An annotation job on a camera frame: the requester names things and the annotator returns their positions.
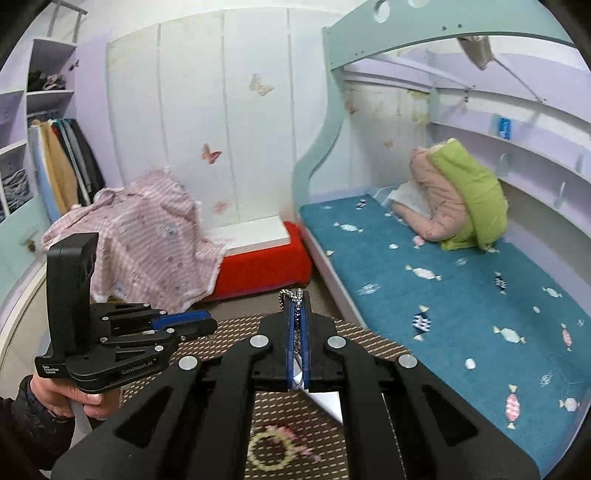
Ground black jacket sleeve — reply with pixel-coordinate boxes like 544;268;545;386
1;375;75;480

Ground green blanket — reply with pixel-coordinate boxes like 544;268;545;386
427;138;508;251

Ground teal candy print mattress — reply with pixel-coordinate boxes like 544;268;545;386
301;196;590;474

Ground pink checkered cloth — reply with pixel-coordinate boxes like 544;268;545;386
41;169;226;313

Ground brown polka dot tablecloth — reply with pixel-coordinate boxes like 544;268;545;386
115;314;412;480

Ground white board on box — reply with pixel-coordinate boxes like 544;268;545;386
204;216;290;256

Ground purple wardrobe shelves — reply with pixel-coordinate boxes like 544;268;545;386
0;0;89;324

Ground white paper tag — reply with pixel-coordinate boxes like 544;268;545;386
294;368;344;425

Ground teal bunk bed frame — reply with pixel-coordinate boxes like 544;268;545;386
291;0;576;319

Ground white pillow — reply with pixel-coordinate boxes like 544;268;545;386
388;180;432;218

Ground pink quilted jacket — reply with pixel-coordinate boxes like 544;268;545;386
393;147;469;242

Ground red storage box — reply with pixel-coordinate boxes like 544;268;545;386
202;222;312;302

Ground left hand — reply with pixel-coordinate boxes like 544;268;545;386
29;373;121;420

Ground silver chain necklace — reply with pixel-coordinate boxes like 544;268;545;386
277;287;309;370

